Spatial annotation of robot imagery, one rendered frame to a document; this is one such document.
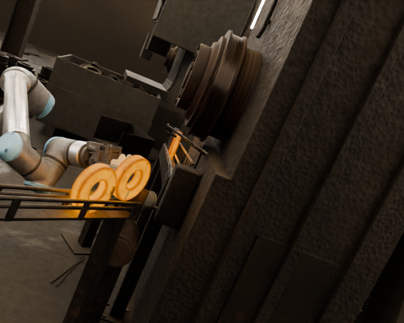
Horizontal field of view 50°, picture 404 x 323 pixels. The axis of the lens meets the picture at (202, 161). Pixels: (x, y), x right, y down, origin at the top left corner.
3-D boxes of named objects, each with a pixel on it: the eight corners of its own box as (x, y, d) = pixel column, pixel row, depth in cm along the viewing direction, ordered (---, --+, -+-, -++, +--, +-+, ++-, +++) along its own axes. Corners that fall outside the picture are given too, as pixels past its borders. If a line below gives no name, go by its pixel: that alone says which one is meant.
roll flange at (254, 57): (215, 138, 214) (254, 47, 205) (226, 161, 168) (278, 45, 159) (195, 131, 212) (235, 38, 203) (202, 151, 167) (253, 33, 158)
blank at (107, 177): (125, 171, 135) (117, 166, 136) (93, 163, 121) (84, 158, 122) (102, 215, 136) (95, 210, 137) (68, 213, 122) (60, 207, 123)
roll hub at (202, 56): (185, 106, 200) (208, 48, 194) (186, 115, 172) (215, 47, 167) (173, 102, 199) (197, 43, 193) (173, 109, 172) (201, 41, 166)
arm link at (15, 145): (16, 51, 184) (18, 139, 134) (36, 73, 192) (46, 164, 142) (-7, 66, 185) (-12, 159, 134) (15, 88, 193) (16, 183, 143)
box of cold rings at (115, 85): (134, 149, 513) (160, 86, 498) (133, 168, 434) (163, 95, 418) (48, 116, 490) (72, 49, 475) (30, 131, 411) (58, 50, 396)
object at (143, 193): (136, 219, 150) (149, 191, 148) (134, 219, 149) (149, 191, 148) (120, 209, 153) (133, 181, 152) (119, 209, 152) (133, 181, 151)
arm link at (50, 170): (12, 177, 146) (34, 149, 152) (36, 197, 154) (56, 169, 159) (29, 181, 140) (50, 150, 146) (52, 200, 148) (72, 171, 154)
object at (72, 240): (89, 232, 266) (132, 123, 252) (108, 256, 247) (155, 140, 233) (57, 230, 252) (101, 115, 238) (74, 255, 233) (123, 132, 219)
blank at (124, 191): (158, 161, 147) (151, 157, 149) (131, 156, 133) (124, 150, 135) (136, 202, 149) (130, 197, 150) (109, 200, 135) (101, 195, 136)
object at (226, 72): (195, 131, 212) (235, 38, 203) (202, 151, 167) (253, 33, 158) (183, 125, 211) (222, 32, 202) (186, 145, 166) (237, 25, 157)
